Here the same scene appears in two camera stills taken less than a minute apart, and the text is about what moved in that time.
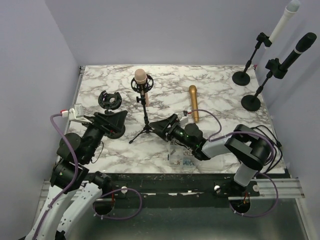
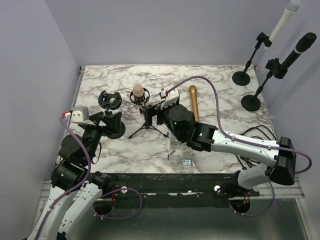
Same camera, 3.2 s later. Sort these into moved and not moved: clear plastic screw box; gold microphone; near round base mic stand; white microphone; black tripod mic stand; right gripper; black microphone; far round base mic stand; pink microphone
Moved: pink microphone; right gripper; black tripod mic stand
Not moved: white microphone; near round base mic stand; clear plastic screw box; gold microphone; black microphone; far round base mic stand
